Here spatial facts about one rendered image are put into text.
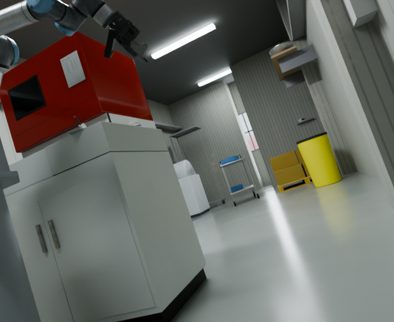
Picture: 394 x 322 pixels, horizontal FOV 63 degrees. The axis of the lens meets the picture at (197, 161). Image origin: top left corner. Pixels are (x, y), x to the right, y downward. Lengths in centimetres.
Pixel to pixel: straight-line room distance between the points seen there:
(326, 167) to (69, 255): 382
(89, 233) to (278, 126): 655
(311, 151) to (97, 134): 369
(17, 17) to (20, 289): 97
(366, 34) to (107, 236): 180
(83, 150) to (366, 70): 163
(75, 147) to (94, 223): 37
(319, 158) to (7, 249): 411
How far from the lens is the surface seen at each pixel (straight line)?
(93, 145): 156
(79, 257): 169
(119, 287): 160
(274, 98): 786
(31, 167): 181
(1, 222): 141
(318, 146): 481
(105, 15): 138
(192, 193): 675
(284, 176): 590
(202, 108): 913
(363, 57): 220
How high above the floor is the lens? 53
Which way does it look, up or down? 5 degrees up
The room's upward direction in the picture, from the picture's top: 19 degrees counter-clockwise
